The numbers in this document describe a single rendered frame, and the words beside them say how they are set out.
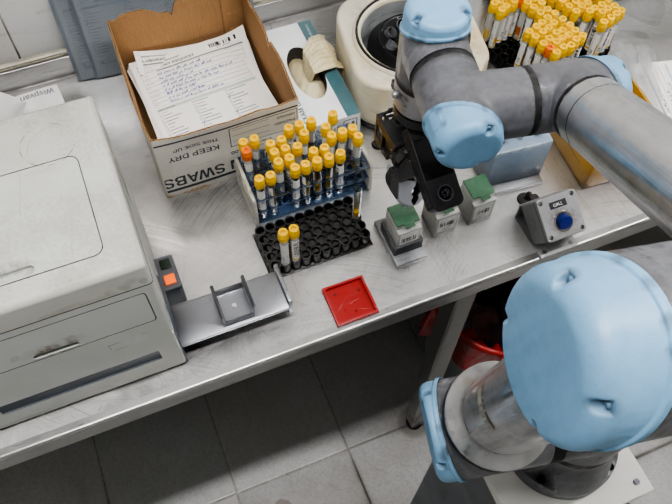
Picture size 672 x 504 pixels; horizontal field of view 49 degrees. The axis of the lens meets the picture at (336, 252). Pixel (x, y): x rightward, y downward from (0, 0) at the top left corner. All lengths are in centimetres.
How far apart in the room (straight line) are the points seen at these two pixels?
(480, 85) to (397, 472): 134
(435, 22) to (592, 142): 21
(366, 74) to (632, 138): 66
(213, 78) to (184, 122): 11
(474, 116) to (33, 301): 51
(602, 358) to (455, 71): 44
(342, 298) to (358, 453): 88
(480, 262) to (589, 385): 78
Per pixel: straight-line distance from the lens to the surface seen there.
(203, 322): 109
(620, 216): 132
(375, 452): 197
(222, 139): 118
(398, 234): 112
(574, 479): 101
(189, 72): 135
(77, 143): 97
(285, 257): 112
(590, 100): 75
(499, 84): 79
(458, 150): 76
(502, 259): 121
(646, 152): 67
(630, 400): 43
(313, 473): 195
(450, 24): 81
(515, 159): 123
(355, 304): 114
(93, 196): 91
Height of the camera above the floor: 190
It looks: 60 degrees down
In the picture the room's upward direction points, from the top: 2 degrees clockwise
